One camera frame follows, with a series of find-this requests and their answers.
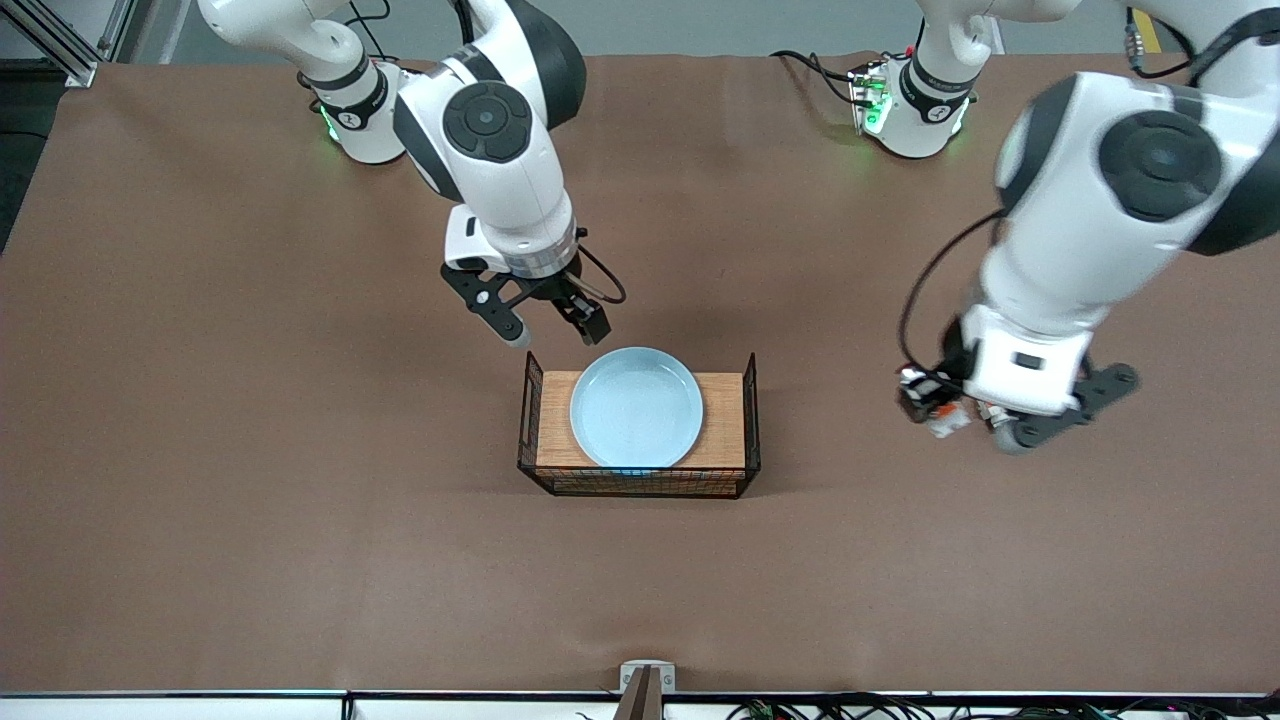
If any white orange contact block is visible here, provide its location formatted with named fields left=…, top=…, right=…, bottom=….
left=898, top=368, right=973, bottom=441

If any light blue round plate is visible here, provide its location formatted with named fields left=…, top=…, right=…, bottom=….
left=569, top=346, right=704, bottom=471

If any wooden board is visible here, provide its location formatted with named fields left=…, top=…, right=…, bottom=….
left=536, top=371, right=747, bottom=471

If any brown table cover sheet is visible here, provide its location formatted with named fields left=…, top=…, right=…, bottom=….
left=0, top=50, right=1280, bottom=696

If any black wire mesh basket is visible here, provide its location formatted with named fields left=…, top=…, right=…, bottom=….
left=517, top=350, right=763, bottom=500

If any black right base cable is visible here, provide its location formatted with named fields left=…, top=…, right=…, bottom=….
left=345, top=0, right=393, bottom=63

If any black base cable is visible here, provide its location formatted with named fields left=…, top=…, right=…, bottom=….
left=345, top=0, right=393, bottom=63
left=770, top=48, right=861, bottom=106

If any black cable bundle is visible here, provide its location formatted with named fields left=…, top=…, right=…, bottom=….
left=720, top=692, right=1280, bottom=720

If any black left base cable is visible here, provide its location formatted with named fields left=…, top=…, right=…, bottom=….
left=770, top=48, right=861, bottom=106

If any grey metal bracket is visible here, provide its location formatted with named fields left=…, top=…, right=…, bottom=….
left=618, top=660, right=677, bottom=696

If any dark tapered post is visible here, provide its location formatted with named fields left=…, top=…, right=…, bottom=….
left=612, top=666, right=666, bottom=720

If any white table frame rail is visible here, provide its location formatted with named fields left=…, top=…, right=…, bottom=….
left=0, top=693, right=1280, bottom=720

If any aluminium frame profile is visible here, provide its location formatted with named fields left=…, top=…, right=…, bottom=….
left=0, top=0, right=136, bottom=89

